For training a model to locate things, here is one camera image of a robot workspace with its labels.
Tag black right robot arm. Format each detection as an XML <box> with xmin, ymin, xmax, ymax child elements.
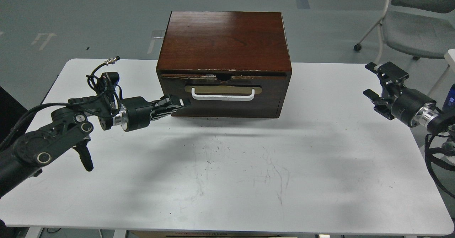
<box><xmin>363</xmin><ymin>62</ymin><xmax>454</xmax><ymax>198</ymax></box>

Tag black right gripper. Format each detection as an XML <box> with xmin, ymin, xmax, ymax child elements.
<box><xmin>363</xmin><ymin>61</ymin><xmax>437</xmax><ymax>128</ymax></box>

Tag grey office chair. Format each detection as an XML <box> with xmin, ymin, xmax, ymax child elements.
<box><xmin>364</xmin><ymin>0</ymin><xmax>455</xmax><ymax>63</ymax></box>

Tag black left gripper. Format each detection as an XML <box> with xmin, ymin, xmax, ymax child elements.
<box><xmin>113</xmin><ymin>94</ymin><xmax>191</xmax><ymax>132</ymax></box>

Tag wooden drawer with white handle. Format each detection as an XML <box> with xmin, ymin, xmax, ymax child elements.
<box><xmin>158</xmin><ymin>74</ymin><xmax>290</xmax><ymax>118</ymax></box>

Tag dark wooden drawer cabinet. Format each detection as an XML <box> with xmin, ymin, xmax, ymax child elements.
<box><xmin>156</xmin><ymin>11</ymin><xmax>293</xmax><ymax>119</ymax></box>

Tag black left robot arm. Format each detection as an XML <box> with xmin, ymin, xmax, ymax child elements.
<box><xmin>0</xmin><ymin>56</ymin><xmax>191</xmax><ymax>196</ymax></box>

